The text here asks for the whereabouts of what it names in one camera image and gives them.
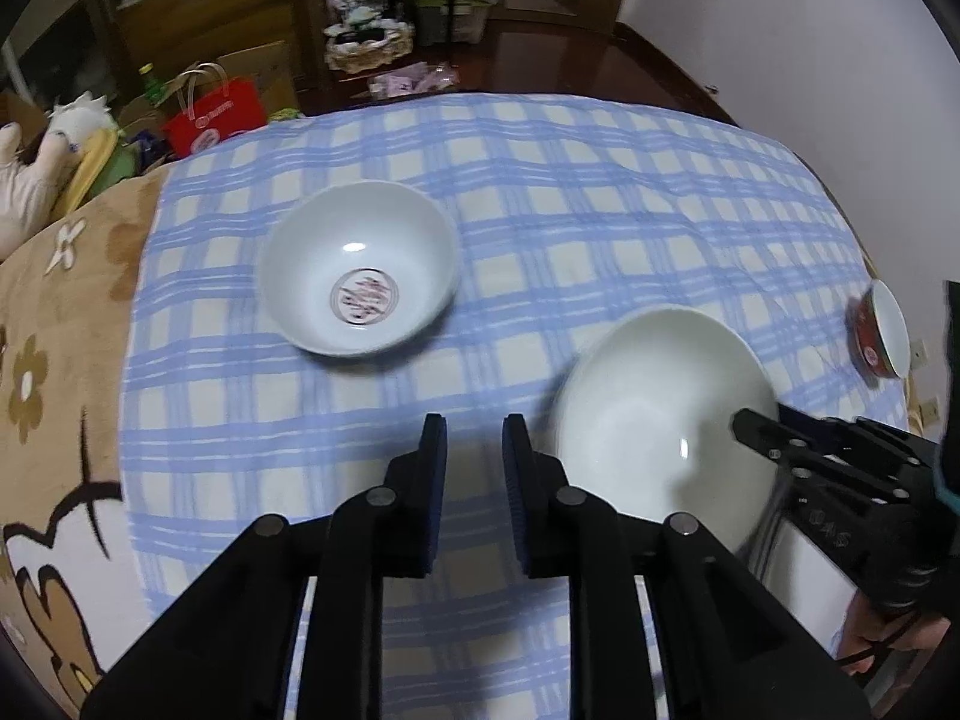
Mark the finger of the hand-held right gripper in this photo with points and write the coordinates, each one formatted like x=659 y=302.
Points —
x=862 y=442
x=765 y=431

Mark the small dark red patterned bowl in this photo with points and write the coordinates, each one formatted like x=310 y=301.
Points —
x=360 y=270

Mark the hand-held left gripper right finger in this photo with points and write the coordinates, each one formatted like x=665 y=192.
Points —
x=517 y=495

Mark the wicker basket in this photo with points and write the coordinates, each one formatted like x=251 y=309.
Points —
x=367 y=45

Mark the green storage box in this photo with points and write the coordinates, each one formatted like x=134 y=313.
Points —
x=457 y=0

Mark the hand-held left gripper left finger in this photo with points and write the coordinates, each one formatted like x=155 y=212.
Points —
x=435 y=495

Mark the wall socket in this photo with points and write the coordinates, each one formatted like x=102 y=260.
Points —
x=930 y=411
x=919 y=355

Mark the white plush toy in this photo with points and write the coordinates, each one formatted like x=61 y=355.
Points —
x=30 y=187

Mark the cardboard box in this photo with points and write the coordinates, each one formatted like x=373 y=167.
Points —
x=262 y=75

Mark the wooden cabinet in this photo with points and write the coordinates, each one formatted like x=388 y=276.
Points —
x=307 y=30

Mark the large white bowl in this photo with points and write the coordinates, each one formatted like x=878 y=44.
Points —
x=660 y=405

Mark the pink packet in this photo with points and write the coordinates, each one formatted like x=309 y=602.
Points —
x=412 y=81

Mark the blue plaid cloth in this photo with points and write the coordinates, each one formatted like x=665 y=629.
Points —
x=525 y=240

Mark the red paper bag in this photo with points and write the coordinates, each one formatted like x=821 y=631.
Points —
x=217 y=116

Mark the yellow green cushion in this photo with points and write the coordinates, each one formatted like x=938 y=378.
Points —
x=94 y=172

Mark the green bottle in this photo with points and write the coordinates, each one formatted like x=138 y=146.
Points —
x=152 y=82

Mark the small bright red bowl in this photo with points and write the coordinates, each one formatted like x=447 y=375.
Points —
x=862 y=337

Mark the person's right hand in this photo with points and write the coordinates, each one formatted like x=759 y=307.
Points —
x=862 y=637

